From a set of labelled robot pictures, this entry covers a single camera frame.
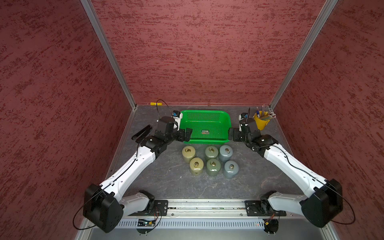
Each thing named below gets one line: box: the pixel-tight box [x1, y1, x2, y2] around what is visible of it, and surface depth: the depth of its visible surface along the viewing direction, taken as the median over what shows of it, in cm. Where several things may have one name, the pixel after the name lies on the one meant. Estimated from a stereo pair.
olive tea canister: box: [206, 158, 222, 177], surface depth 82 cm
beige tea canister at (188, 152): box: [182, 145, 196, 164], surface depth 87 cm
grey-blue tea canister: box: [218, 144, 233, 163], surface depth 88 cm
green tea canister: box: [205, 145, 219, 160], surface depth 87 cm
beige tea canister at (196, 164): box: [189, 157, 204, 176], surface depth 82 cm
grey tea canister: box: [223, 160, 239, 180], surface depth 82 cm
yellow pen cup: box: [252, 110, 271, 131], surface depth 103 cm
